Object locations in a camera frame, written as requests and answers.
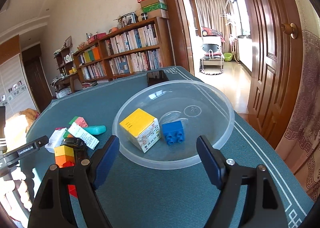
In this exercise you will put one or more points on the stacked boxes on shelf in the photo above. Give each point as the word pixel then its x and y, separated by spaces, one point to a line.
pixel 152 8

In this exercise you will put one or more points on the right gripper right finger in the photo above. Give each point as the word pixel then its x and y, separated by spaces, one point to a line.
pixel 263 206

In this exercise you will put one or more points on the patterned curtain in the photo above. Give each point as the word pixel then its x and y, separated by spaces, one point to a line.
pixel 299 146

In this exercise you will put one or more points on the green plastic basin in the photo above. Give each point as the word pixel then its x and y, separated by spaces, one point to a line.
pixel 228 57

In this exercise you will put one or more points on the yellow top cube box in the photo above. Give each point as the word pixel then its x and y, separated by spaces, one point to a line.
pixel 142 129

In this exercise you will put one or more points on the large wooden bookshelf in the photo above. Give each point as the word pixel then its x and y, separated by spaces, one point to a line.
pixel 139 47

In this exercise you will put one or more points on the clear plastic bowl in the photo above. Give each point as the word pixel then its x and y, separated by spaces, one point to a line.
pixel 200 108

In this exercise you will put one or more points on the blue toy brick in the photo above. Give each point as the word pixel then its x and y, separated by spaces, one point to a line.
pixel 173 132

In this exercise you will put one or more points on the black smartphone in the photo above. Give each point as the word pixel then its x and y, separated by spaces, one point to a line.
pixel 156 77

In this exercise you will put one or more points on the green pink toy brick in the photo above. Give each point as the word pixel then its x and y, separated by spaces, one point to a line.
pixel 79 121

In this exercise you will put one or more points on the white red barcode box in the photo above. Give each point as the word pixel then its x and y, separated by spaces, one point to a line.
pixel 55 139

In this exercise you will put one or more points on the brass door knob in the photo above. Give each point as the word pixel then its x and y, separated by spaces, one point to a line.
pixel 290 29

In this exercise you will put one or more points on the small wooden shelf desk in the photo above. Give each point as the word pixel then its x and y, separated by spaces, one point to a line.
pixel 66 69

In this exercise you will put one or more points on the brown wooden door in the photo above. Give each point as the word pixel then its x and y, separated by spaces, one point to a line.
pixel 276 66

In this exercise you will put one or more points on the teal plastic case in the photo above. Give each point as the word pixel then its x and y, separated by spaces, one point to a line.
pixel 95 130

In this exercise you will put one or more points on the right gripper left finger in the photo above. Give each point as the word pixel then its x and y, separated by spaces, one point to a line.
pixel 52 205

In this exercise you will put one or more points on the white walker chair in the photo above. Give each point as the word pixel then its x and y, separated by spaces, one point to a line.
pixel 212 56

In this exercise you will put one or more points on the yellow orange toy brick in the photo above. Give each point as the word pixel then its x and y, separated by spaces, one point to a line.
pixel 64 156

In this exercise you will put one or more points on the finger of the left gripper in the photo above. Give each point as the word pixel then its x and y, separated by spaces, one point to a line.
pixel 11 158

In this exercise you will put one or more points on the white Estee Lauder box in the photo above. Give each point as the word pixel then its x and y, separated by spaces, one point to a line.
pixel 79 132

